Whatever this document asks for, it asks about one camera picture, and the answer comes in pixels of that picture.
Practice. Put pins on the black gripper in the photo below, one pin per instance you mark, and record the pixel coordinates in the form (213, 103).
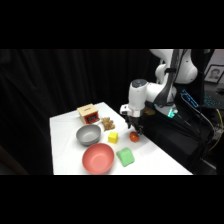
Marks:
(135, 120)

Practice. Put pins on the red ball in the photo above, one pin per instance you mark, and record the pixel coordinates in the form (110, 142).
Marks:
(134, 137)

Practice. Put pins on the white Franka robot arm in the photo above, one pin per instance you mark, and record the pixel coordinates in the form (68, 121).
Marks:
(173, 71)

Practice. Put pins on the grey bowl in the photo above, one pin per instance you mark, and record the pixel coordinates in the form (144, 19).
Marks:
(88, 134)

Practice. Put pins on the pink bowl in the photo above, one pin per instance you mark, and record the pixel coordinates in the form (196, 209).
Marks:
(98, 159)

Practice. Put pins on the yellow block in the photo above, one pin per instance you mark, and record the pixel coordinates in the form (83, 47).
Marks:
(113, 137)

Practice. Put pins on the tiger plush toy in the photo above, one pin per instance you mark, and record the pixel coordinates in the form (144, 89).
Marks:
(108, 124)

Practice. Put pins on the green sponge block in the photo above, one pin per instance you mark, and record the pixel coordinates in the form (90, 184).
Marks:
(125, 157)

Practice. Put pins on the black robot stand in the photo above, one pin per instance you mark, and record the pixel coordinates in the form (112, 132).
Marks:
(170, 140)

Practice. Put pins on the green status light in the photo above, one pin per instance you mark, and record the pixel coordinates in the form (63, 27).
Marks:
(171, 113)

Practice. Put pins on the wooden box with red front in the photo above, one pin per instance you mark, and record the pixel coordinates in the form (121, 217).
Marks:
(87, 113)

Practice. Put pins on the blue lit device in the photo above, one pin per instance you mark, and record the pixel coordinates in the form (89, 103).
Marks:
(190, 98)

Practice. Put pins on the teal lit keyboard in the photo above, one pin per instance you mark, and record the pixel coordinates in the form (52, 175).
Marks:
(213, 101)

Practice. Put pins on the framed picture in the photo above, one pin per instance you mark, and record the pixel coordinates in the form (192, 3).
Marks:
(214, 74)

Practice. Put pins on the black curtain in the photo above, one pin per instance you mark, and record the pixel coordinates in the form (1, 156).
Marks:
(36, 90)

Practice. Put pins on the tan wrist camera mount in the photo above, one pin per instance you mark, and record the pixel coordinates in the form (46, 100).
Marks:
(150, 112)

